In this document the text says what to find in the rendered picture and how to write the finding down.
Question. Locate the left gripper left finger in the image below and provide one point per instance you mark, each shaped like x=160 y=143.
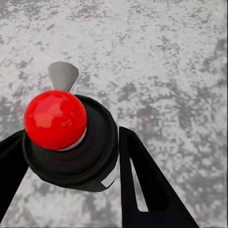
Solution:
x=13 y=167

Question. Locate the pesticide atomizer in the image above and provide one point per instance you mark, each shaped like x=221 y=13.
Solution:
x=70 y=141

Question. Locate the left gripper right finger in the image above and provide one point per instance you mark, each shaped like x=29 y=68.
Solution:
x=165 y=208

